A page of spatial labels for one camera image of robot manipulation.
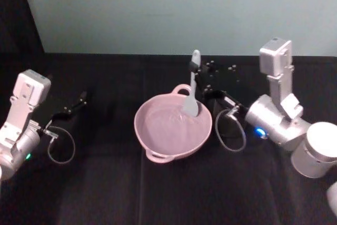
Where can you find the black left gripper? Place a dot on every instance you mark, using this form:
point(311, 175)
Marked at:
point(56, 126)

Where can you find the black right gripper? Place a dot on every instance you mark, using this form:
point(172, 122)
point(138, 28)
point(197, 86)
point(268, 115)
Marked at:
point(226, 119)

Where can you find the grey silicone spatula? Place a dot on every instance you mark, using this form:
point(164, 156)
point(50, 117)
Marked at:
point(191, 105)

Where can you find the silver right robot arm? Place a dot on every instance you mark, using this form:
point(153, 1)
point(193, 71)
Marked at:
point(276, 119)

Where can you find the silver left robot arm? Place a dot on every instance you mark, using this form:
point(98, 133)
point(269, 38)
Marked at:
point(18, 119)

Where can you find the black side curtain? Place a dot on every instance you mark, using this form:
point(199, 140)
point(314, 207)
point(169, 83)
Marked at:
point(15, 11)

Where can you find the black table cloth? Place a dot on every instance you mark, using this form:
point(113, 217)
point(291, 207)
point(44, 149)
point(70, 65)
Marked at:
point(110, 190)

